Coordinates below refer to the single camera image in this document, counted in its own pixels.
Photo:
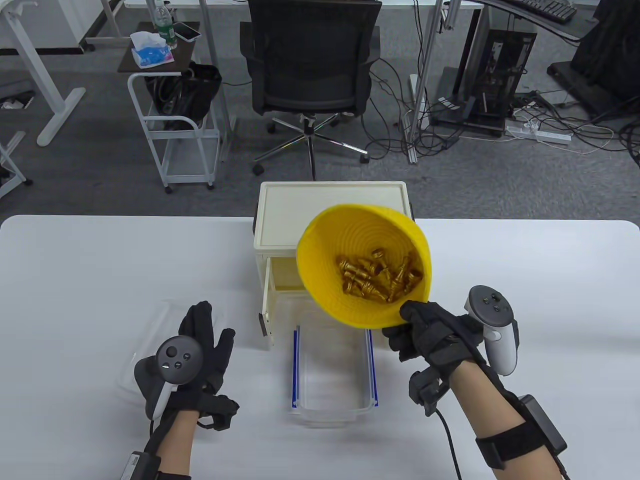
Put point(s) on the person's right hand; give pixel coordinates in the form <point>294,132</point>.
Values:
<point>440,335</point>

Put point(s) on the person's left hand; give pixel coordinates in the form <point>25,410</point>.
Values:
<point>212,365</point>

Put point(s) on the clear box lid blue label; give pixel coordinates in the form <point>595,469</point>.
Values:
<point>150,325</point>

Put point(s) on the pile of gold chess pieces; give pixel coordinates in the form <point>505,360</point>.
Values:
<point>375,280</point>

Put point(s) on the clear plastic box blue clips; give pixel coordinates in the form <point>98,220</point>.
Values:
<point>332,380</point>

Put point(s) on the yellow woven basket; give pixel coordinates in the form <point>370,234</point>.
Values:
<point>340,235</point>

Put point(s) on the cream plastic cabinet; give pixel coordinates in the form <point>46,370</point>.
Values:
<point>285,215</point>

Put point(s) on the person's left forearm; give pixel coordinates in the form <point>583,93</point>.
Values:
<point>177,445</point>

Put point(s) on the person's right forearm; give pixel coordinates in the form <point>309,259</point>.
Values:
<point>482,405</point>

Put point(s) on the black left wrist sensor box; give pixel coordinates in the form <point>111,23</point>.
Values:
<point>140,465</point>

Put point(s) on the black wrist sensor box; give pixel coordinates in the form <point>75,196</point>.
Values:
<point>140,465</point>
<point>542,422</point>

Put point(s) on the black right wrist sensor box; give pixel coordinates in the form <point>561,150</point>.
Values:
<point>542,422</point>

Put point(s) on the grey left hand controller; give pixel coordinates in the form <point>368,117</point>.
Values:
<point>177,357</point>

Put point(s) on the grey hand controller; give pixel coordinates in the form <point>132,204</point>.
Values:
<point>177,357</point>
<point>492,305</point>

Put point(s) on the grey right hand controller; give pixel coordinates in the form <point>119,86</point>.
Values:
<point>492,305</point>

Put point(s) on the white power strip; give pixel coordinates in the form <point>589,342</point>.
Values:
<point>545,135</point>

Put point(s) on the black bag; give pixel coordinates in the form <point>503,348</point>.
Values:
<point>190,95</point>

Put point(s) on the white desk with T-leg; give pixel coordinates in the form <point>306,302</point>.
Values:
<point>61,117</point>

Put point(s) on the black computer tower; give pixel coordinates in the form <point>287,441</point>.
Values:
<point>520,50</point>

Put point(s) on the black mesh office chair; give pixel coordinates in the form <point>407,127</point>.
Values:
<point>312,55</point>

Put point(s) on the white rolling cart brown top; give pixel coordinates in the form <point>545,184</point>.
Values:
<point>187,55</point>

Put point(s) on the blue tissue pack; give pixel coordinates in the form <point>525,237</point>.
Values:
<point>150,54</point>

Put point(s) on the black curved desk top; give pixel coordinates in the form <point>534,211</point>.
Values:
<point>560,29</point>

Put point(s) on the black equipment stand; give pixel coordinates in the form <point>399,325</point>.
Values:
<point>610,50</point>

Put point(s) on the white smartphone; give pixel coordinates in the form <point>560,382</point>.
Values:
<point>186,32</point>

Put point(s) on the green label water bottle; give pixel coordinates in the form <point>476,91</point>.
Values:
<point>165,27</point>

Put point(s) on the black keyboard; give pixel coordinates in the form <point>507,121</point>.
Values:
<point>547,9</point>

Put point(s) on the long white desk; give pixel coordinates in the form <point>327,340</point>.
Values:
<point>230,3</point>

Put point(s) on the white drawer unit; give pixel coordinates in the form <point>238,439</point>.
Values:
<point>55,22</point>

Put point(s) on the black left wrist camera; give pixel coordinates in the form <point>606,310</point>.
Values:
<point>222,412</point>

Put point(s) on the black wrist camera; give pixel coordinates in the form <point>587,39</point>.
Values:
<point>425,392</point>
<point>222,412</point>

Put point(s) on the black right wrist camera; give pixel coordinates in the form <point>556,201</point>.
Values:
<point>425,392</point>

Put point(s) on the silver aluminium post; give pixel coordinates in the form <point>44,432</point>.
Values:
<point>432,40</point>

